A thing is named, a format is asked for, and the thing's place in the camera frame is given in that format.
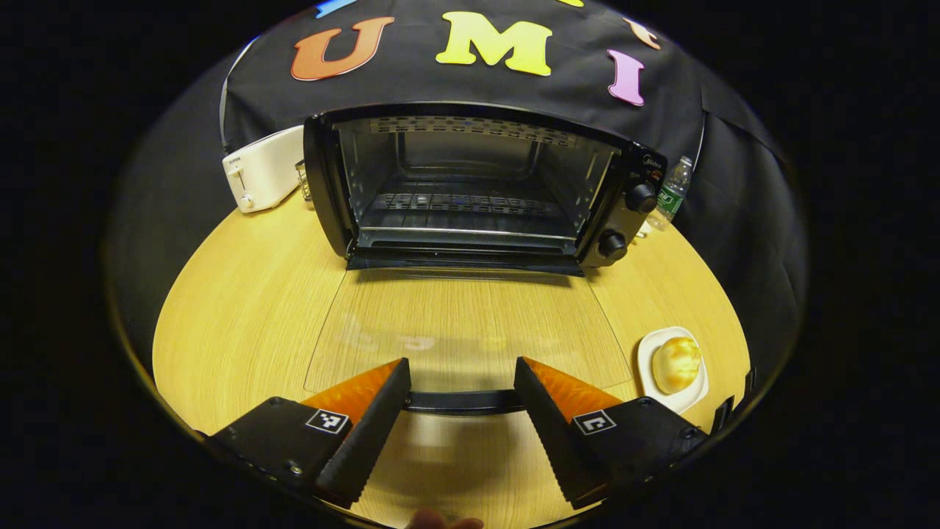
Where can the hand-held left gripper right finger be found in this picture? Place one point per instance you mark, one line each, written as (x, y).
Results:
(547, 433)

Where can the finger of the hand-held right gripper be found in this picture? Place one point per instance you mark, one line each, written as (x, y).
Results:
(723, 415)
(749, 383)

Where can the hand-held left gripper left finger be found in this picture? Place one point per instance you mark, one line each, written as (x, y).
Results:
(371, 433)

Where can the round golden bread bun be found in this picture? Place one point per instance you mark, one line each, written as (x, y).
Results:
(675, 364)

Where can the black electric oven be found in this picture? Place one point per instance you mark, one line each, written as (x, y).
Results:
(624, 220)

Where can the small white plate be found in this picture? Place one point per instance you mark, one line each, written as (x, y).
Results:
(650, 371)

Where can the clear plastic water bottle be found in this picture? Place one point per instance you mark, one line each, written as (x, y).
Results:
(670, 195)

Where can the white toaster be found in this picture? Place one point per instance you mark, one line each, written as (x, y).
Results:
(264, 169)

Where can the black backdrop cloth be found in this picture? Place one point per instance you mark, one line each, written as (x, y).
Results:
(411, 88)

